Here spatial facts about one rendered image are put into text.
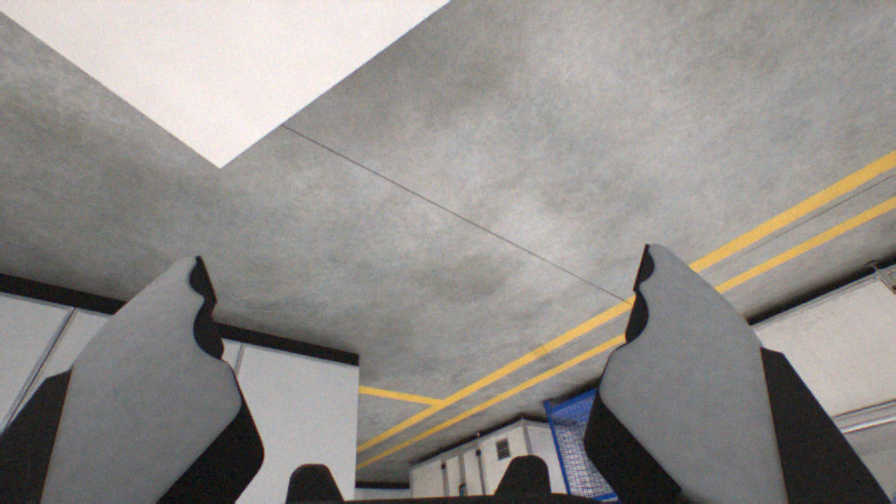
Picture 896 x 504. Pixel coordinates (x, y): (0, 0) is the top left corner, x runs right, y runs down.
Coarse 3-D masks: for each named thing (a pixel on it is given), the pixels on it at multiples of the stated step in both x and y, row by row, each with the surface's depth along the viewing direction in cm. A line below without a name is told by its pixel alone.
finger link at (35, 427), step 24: (48, 384) 7; (24, 408) 6; (48, 408) 7; (24, 432) 6; (48, 432) 6; (0, 456) 6; (24, 456) 6; (48, 456) 6; (0, 480) 5; (24, 480) 5
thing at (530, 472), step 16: (304, 464) 6; (320, 464) 6; (512, 464) 6; (528, 464) 6; (544, 464) 6; (304, 480) 5; (320, 480) 5; (512, 480) 5; (528, 480) 5; (544, 480) 5; (288, 496) 5; (304, 496) 5; (320, 496) 5; (336, 496) 5; (448, 496) 5; (464, 496) 5; (480, 496) 5; (496, 496) 5; (512, 496) 5; (528, 496) 5; (544, 496) 5; (560, 496) 5; (576, 496) 5
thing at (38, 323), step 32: (0, 288) 180; (32, 288) 188; (64, 288) 196; (0, 320) 172; (32, 320) 179; (64, 320) 188; (0, 352) 167; (32, 352) 173; (0, 384) 161; (0, 416) 156
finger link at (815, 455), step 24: (768, 360) 7; (768, 384) 7; (792, 384) 7; (792, 408) 6; (816, 408) 6; (792, 432) 6; (816, 432) 6; (840, 432) 6; (792, 456) 6; (816, 456) 6; (840, 456) 6; (792, 480) 5; (816, 480) 5; (840, 480) 5; (864, 480) 5
